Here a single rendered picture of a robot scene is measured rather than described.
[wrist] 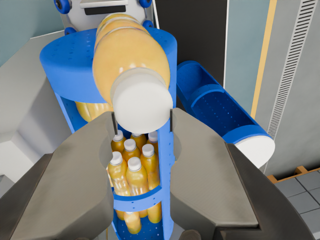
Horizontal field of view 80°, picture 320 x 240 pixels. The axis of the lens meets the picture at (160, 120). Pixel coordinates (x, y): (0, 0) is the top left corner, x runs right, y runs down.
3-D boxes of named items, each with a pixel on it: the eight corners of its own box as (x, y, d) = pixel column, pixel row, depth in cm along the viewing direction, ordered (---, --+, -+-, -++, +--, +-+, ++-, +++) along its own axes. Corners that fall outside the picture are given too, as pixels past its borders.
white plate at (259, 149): (284, 150, 94) (282, 148, 95) (259, 127, 79) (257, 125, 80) (238, 182, 103) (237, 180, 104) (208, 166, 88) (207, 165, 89)
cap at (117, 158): (124, 158, 61) (123, 155, 60) (113, 165, 59) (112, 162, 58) (117, 152, 64) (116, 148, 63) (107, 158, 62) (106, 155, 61)
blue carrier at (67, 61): (113, 204, 104) (120, 265, 83) (49, 32, 49) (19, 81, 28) (163, 189, 110) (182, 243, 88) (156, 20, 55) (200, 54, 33)
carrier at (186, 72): (210, 73, 162) (188, 52, 146) (283, 148, 95) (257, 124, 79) (185, 97, 171) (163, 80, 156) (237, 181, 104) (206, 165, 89)
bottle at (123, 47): (101, 65, 29) (100, 147, 15) (90, 12, 25) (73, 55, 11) (146, 60, 31) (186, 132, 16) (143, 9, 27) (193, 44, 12)
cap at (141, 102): (117, 126, 14) (119, 142, 13) (107, 77, 12) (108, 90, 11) (167, 118, 15) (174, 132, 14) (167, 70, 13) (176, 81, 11)
